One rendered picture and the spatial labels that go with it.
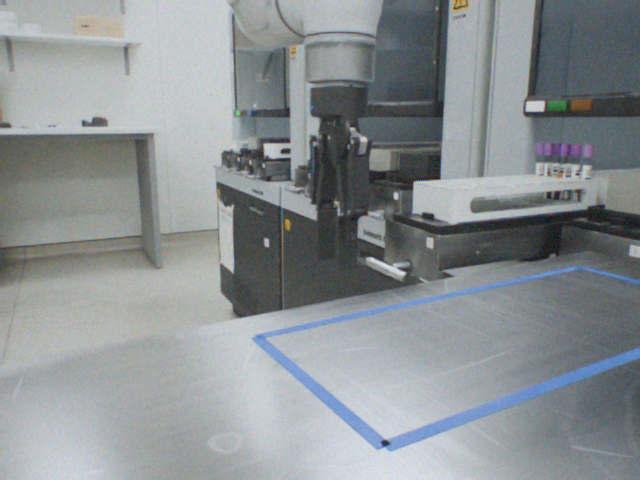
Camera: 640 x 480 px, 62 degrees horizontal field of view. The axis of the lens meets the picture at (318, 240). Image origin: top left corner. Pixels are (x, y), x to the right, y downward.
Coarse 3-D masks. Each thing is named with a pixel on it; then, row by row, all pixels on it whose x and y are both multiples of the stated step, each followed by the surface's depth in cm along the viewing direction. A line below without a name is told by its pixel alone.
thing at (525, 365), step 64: (576, 256) 56; (256, 320) 38; (320, 320) 38; (384, 320) 38; (448, 320) 38; (512, 320) 38; (576, 320) 38; (0, 384) 29; (64, 384) 29; (128, 384) 29; (192, 384) 29; (256, 384) 29; (320, 384) 29; (384, 384) 29; (448, 384) 29; (512, 384) 29; (576, 384) 29; (0, 448) 24; (64, 448) 24; (128, 448) 24; (192, 448) 24; (256, 448) 24; (320, 448) 24; (384, 448) 24; (448, 448) 24; (512, 448) 24; (576, 448) 24
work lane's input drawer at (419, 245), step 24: (408, 216) 80; (432, 216) 78; (528, 216) 80; (552, 216) 82; (576, 216) 84; (408, 240) 79; (432, 240) 73; (456, 240) 73; (480, 240) 75; (504, 240) 77; (528, 240) 79; (552, 240) 82; (384, 264) 78; (408, 264) 79; (432, 264) 74; (456, 264) 74; (480, 264) 76
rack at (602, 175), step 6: (630, 168) 103; (636, 168) 104; (594, 174) 94; (600, 174) 94; (606, 174) 93; (600, 180) 88; (606, 180) 88; (600, 186) 89; (606, 186) 88; (600, 192) 89; (600, 198) 89; (600, 204) 89
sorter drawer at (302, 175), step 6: (300, 168) 166; (306, 168) 162; (300, 174) 165; (306, 174) 161; (300, 180) 165; (306, 180) 161; (300, 186) 166; (306, 186) 162; (294, 192) 159; (300, 192) 158; (306, 192) 162
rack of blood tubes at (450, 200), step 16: (512, 176) 90; (528, 176) 90; (544, 176) 90; (416, 192) 82; (432, 192) 78; (448, 192) 75; (464, 192) 75; (480, 192) 76; (496, 192) 77; (512, 192) 79; (528, 192) 80; (592, 192) 86; (416, 208) 82; (432, 208) 79; (448, 208) 75; (464, 208) 75; (480, 208) 89; (496, 208) 91; (512, 208) 90; (528, 208) 81; (544, 208) 82; (560, 208) 84; (576, 208) 85
